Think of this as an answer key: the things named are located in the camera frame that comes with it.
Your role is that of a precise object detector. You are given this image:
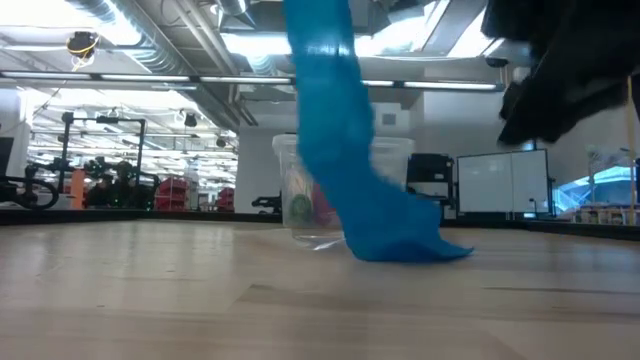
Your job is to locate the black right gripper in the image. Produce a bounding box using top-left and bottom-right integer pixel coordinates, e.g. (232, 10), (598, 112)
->
(480, 0), (640, 146)

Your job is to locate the blue elastic bandage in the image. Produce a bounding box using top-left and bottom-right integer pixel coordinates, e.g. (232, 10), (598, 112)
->
(282, 0), (475, 264)

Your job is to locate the dark green round roll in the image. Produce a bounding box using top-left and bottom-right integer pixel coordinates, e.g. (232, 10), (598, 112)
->
(289, 193), (315, 227)

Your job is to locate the white whiteboard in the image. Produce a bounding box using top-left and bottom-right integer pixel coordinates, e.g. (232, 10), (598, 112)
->
(457, 149), (551, 216)

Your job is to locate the black shelf cart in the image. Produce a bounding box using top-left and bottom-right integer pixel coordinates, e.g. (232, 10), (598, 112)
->
(403, 153), (457, 221)

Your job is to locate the red bottle-shaped item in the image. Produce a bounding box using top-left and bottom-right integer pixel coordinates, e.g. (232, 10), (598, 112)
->
(312, 184), (337, 226)

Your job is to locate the clear plastic storage box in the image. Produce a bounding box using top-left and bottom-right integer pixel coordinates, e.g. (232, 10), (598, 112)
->
(272, 132), (416, 236)

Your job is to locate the red storage shelf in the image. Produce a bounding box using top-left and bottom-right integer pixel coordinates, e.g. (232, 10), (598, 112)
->
(153, 176), (192, 212)
(215, 187), (236, 213)

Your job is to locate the long ceiling light bar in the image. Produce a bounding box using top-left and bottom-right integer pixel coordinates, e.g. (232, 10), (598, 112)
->
(0, 70), (506, 94)

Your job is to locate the black background robot stand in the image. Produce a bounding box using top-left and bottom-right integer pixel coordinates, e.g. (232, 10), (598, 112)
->
(29, 112), (161, 211)

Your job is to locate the black yellow ceiling reel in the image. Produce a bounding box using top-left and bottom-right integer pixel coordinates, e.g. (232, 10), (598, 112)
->
(66, 30), (100, 59)

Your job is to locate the black monitor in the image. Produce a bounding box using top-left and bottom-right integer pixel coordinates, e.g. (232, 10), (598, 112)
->
(0, 137), (15, 176)

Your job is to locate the orange upright post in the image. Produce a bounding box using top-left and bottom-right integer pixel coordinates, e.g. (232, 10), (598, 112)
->
(69, 168), (87, 210)

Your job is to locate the black curved hose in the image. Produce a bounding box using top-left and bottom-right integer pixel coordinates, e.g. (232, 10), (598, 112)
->
(0, 174), (60, 211)

